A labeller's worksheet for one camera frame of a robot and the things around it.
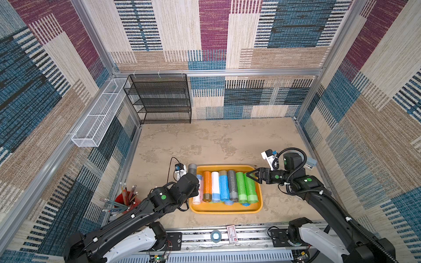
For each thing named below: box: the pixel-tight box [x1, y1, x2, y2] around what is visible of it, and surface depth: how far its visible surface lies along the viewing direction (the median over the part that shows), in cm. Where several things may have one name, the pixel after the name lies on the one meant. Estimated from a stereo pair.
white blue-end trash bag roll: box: [211, 171, 221, 204], surface depth 83 cm
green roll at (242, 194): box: [235, 171, 248, 204], surface depth 83 cm
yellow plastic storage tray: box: [189, 164, 264, 215], surface depth 84 cm
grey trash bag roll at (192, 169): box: [188, 163, 197, 177], surface depth 83 cm
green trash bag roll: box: [243, 173, 259, 204], surface depth 81 cm
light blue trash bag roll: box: [218, 169, 230, 203], surface depth 84 cm
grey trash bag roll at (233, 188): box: [227, 169, 239, 203], surface depth 84 cm
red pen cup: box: [114, 191, 142, 214], surface depth 78 cm
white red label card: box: [226, 224, 239, 244], surface depth 76 cm
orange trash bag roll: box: [202, 170, 213, 203], surface depth 84 cm
